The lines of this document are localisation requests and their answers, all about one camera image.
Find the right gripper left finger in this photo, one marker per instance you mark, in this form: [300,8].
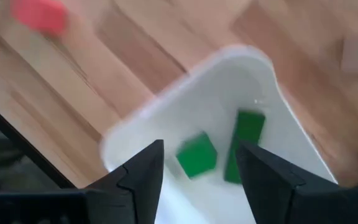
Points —
[135,186]

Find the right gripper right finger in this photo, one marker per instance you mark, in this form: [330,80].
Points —
[266,186]

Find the green oblong wooden block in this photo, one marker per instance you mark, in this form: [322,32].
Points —
[249,127]

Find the small green wooden block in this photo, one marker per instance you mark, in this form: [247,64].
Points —
[197,155]

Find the small red wooden block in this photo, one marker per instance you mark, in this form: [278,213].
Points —
[39,15]

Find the white plastic bin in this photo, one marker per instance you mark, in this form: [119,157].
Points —
[213,93]

